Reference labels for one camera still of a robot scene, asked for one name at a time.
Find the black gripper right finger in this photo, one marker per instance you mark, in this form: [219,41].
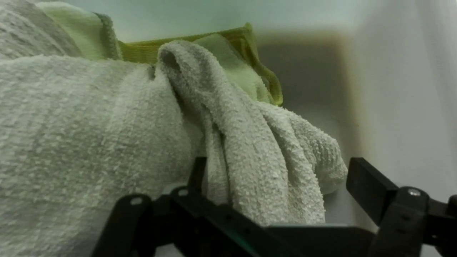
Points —
[407,217]

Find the grey white towel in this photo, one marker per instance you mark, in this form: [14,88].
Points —
[76,134]

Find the white plastic storage bin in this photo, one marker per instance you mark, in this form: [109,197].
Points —
[377,74]

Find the light green cloth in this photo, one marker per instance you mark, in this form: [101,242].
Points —
[236,50]

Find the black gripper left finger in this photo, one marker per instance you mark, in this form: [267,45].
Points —
[139,225]

